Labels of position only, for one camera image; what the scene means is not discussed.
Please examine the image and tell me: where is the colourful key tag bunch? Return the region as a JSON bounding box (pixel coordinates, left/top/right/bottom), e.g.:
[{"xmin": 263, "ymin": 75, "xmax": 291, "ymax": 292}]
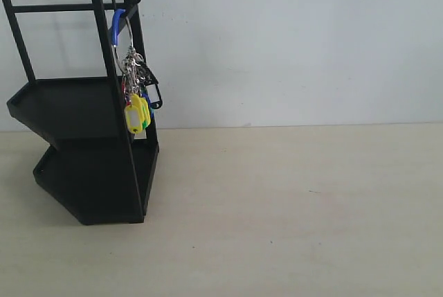
[{"xmin": 111, "ymin": 8, "xmax": 163, "ymax": 134}]

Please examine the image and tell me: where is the black two-tier shelf rack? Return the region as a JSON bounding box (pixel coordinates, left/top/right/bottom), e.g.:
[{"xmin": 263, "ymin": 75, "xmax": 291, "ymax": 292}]
[{"xmin": 2, "ymin": 0, "xmax": 159, "ymax": 225}]

